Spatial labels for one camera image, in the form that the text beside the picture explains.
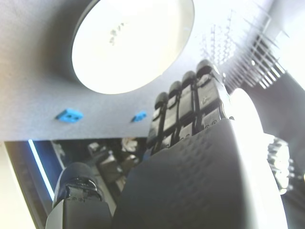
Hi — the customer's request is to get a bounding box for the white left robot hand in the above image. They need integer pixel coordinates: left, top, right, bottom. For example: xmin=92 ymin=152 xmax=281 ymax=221
xmin=45 ymin=59 xmax=295 ymax=229

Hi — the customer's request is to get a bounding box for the white plate with dark rim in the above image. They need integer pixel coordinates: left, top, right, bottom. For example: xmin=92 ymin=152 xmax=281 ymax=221
xmin=70 ymin=0 xmax=196 ymax=95

